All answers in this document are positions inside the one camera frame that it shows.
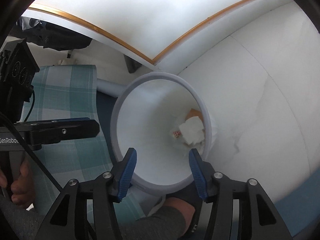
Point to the small printed wrapper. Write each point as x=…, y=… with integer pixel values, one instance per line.
x=176, y=134

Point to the teal plaid tablecloth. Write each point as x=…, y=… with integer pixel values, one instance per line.
x=75, y=148

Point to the black hanging backpack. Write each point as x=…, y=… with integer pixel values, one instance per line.
x=49, y=35

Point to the person right hand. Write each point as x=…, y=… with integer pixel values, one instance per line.
x=183, y=207

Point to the white tissue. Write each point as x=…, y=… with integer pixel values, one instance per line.
x=192, y=130

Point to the person left hand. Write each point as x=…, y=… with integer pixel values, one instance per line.
x=23, y=191

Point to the orange sachet large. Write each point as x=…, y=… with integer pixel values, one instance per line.
x=194, y=113

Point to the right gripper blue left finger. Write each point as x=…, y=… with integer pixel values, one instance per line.
x=124, y=173

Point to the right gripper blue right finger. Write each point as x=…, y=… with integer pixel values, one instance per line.
x=195, y=163

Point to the white trash bin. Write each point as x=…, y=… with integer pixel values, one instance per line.
x=145, y=116

